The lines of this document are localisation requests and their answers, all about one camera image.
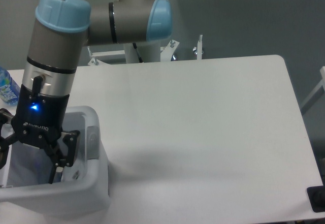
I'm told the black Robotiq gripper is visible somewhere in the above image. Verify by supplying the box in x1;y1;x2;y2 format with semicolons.
1;85;80;184

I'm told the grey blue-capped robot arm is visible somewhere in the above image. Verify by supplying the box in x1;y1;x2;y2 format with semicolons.
1;0;172;183

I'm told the white plastic trash can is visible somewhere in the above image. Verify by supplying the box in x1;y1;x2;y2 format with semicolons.
1;106;110;216

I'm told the blue labelled water bottle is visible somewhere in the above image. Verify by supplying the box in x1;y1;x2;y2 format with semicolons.
1;67;20;106

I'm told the black clamp at table edge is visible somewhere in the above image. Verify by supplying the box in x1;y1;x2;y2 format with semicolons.
307;185;324;213

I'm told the black cable on pedestal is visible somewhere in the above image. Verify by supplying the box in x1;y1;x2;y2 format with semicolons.
132;42;143;63

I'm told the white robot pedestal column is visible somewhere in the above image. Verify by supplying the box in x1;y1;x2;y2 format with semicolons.
123;41;160;63

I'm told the white metal base frame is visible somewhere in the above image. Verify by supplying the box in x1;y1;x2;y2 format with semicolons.
87;34;205;67

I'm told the white frame at right edge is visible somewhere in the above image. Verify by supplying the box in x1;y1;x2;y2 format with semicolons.
300;67;324;115

